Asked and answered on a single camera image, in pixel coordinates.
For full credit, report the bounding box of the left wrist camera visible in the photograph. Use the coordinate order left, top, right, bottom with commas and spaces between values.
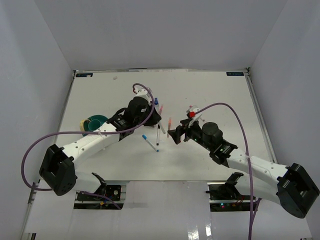
133, 87, 152, 102

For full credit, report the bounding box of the pink translucent pen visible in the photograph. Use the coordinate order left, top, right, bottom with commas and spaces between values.
158, 104, 163, 116

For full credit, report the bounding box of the black cap marker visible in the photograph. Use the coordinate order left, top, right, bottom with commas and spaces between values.
156, 124, 161, 146

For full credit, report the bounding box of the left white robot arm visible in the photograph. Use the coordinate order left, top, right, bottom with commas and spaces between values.
39, 96, 161, 200

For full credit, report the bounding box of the blue cap marker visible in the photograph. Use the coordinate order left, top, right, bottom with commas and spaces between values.
142, 134, 159, 152

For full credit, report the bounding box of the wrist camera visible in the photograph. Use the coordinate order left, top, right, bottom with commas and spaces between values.
133, 87, 152, 102
186, 105, 205, 128

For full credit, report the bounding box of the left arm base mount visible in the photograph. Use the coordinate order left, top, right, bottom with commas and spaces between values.
73, 185, 126, 210

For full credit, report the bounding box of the right blue corner label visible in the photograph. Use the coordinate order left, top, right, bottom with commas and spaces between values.
226, 71, 244, 77

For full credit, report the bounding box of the teal round desk organizer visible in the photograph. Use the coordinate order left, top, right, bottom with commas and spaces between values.
86, 114, 108, 132

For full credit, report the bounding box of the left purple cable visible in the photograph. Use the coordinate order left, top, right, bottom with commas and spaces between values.
21, 82, 156, 210

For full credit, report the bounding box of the yellow masking tape roll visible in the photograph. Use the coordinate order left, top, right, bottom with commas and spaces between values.
79, 119, 90, 132

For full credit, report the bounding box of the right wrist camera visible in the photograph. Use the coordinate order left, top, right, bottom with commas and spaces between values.
186, 105, 205, 128

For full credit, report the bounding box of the purple cable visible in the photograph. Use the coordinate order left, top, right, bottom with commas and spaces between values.
194, 102, 262, 240
21, 82, 156, 210

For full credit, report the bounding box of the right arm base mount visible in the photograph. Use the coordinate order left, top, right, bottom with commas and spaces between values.
205, 183, 250, 213

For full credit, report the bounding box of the blue corner label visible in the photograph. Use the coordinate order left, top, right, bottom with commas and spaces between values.
75, 73, 93, 78
226, 71, 244, 77

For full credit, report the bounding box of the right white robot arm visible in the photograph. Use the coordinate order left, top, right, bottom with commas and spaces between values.
168, 119, 320, 219

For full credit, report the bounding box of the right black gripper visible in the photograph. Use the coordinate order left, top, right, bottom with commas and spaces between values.
167, 117, 213, 152

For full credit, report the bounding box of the left blue corner label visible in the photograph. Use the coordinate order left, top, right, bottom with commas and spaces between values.
75, 73, 93, 78

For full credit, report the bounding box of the blue cap spray bottle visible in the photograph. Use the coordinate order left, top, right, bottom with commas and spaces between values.
154, 97, 160, 113

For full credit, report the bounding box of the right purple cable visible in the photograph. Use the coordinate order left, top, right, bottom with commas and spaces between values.
194, 102, 262, 240

